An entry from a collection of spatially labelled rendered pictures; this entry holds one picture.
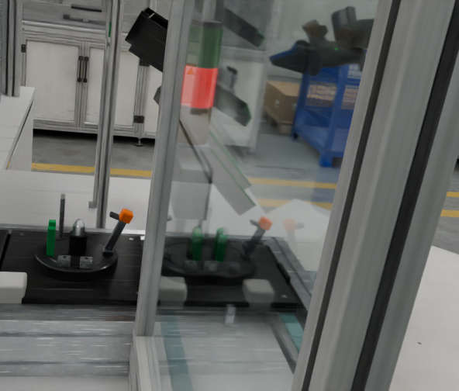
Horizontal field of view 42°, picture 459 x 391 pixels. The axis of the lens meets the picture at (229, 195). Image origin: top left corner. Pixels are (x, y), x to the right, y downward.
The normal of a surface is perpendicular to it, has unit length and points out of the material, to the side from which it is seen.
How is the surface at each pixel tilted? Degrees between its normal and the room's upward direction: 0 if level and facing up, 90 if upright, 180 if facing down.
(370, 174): 90
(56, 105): 90
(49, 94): 90
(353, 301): 90
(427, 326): 0
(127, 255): 0
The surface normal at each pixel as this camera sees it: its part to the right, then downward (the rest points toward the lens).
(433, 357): 0.14, -0.93
